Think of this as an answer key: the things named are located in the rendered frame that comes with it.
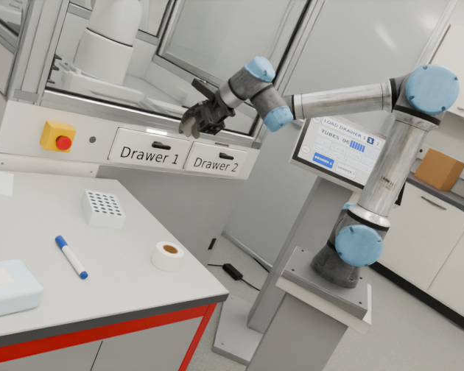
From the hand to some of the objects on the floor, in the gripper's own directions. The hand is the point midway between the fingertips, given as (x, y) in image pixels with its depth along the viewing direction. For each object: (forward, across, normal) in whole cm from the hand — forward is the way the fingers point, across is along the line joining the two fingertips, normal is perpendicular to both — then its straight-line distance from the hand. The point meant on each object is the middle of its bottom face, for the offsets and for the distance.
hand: (181, 128), depth 133 cm
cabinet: (+115, +5, -10) cm, 116 cm away
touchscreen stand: (+76, +93, -65) cm, 136 cm away
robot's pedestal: (+52, +34, -100) cm, 117 cm away
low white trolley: (+70, -41, -74) cm, 110 cm away
